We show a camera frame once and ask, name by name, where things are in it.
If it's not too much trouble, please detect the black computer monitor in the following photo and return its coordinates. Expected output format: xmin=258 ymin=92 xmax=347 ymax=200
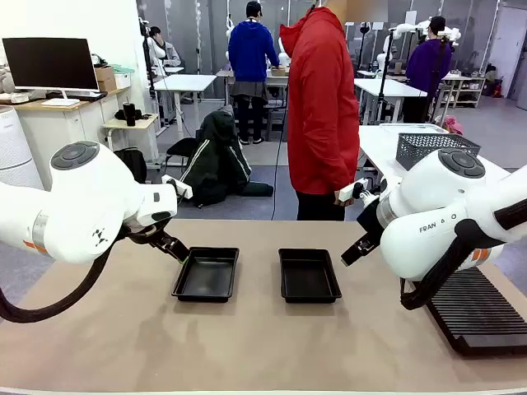
xmin=2 ymin=36 xmax=100 ymax=107

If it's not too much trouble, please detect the right arm black cable sleeve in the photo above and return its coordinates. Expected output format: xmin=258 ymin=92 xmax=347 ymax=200
xmin=399 ymin=197 xmax=527 ymax=312

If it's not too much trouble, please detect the white cabinet wood top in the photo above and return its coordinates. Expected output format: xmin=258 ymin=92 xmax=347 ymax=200
xmin=0 ymin=86 xmax=133 ymax=193

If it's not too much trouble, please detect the black slotted board rack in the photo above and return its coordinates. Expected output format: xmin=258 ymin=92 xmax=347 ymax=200
xmin=413 ymin=266 xmax=527 ymax=357

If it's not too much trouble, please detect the arm black cable sleeve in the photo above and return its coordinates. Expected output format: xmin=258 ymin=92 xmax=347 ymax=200
xmin=399 ymin=197 xmax=527 ymax=312
xmin=0 ymin=242 xmax=123 ymax=324

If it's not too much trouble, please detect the white air purifier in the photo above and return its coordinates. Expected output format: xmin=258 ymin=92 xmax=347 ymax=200
xmin=0 ymin=105 xmax=44 ymax=190

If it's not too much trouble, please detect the person in blue hoodie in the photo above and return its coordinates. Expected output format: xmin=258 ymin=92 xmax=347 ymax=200
xmin=227 ymin=0 xmax=281 ymax=146

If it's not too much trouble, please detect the person in purple hoodie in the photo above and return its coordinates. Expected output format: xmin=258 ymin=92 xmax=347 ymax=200
xmin=402 ymin=16 xmax=454 ymax=123

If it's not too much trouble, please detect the black chair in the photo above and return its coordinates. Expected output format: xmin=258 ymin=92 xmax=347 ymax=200
xmin=161 ymin=137 xmax=198 ymax=182

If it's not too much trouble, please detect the person in red jacket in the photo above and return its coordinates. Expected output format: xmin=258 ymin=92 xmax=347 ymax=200
xmin=279 ymin=0 xmax=361 ymax=222

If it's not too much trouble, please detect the grey step stool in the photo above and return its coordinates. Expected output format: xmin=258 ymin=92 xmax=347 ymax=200
xmin=265 ymin=107 xmax=289 ymax=142

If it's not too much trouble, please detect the left arm black cable sleeve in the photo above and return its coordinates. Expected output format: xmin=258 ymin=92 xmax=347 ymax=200
xmin=0 ymin=242 xmax=123 ymax=324

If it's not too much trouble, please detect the clear plastic tray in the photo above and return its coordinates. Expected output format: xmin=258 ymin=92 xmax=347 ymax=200
xmin=378 ymin=122 xmax=450 ymax=135

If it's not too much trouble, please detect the grey mesh basket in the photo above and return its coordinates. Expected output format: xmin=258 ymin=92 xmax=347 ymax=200
xmin=396 ymin=132 xmax=482 ymax=172

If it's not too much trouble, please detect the black tripod stand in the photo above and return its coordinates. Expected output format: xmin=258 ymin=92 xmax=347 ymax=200
xmin=377 ymin=30 xmax=399 ymax=124

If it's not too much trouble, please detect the black tumbler cup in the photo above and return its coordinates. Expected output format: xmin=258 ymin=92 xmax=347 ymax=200
xmin=122 ymin=98 xmax=138 ymax=127

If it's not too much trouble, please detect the black keyboard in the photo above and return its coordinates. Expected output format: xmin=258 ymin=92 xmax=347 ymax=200
xmin=45 ymin=91 xmax=109 ymax=102

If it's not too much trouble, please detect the white standing desk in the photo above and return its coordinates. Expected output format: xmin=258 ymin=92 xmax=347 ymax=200
xmin=152 ymin=73 xmax=218 ymax=139

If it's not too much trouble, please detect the cardboard box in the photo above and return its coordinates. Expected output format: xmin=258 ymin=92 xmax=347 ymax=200
xmin=94 ymin=64 xmax=118 ymax=92

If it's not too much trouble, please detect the black backpack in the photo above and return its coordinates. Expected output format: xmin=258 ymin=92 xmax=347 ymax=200
xmin=114 ymin=146 xmax=148 ymax=184

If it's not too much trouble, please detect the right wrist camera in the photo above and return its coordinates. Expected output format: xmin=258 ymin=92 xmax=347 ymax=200
xmin=338 ymin=179 xmax=371 ymax=202

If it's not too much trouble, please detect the pink cloth bundle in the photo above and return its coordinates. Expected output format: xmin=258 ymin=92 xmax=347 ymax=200
xmin=436 ymin=114 xmax=465 ymax=136

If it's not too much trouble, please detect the black ESD tray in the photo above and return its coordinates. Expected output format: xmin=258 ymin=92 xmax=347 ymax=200
xmin=277 ymin=248 xmax=343 ymax=304
xmin=171 ymin=246 xmax=240 ymax=304

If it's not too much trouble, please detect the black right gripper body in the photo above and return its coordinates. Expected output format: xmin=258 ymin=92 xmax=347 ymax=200
xmin=356 ymin=195 xmax=387 ymax=249

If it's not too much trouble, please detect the white side table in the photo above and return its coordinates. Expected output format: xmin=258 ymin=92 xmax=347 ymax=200
xmin=357 ymin=123 xmax=511 ymax=186

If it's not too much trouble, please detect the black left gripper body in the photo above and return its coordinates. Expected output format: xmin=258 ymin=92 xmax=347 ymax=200
xmin=130 ymin=224 xmax=175 ymax=249

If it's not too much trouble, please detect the dark green jacket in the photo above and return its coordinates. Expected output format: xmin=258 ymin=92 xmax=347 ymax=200
xmin=175 ymin=105 xmax=275 ymax=209

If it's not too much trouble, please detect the red sleeved right forearm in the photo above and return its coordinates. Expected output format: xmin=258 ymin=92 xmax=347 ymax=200
xmin=329 ymin=139 xmax=360 ymax=194

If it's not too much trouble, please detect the small wood top table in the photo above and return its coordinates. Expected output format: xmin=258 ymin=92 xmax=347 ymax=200
xmin=101 ymin=113 xmax=161 ymax=172

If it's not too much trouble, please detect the light wood shelf unit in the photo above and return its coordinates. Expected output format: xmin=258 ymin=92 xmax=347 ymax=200
xmin=436 ymin=76 xmax=487 ymax=109

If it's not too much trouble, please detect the white work desk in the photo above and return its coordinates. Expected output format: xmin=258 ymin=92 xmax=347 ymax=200
xmin=353 ymin=77 xmax=428 ymax=124

